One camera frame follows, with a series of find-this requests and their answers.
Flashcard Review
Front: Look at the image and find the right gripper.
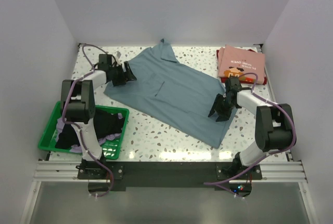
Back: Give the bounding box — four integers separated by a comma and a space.
208, 94, 236, 122

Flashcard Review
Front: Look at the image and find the black garment in basket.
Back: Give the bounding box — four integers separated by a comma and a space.
54, 108, 124, 151

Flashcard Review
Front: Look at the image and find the red folded t-shirt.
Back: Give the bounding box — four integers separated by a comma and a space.
221, 48, 268, 86

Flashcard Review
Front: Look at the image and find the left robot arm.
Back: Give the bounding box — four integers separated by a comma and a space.
61, 54, 137, 178

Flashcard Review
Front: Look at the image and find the green plastic basket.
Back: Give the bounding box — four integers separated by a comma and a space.
37, 101, 130, 160

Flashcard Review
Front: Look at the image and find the aluminium frame rail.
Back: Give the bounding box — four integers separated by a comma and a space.
34, 161, 308, 182

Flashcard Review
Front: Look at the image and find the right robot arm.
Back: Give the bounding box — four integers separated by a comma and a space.
208, 76, 296, 179

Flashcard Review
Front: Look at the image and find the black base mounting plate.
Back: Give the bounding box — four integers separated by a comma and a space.
76, 161, 261, 193

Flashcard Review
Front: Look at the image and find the blue t-shirt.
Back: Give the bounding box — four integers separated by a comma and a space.
104, 40, 232, 149

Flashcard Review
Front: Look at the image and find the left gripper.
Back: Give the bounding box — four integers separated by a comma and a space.
109, 61, 136, 87

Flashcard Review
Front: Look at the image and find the lavender garment in basket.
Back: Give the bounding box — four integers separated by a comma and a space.
56, 112, 125, 154

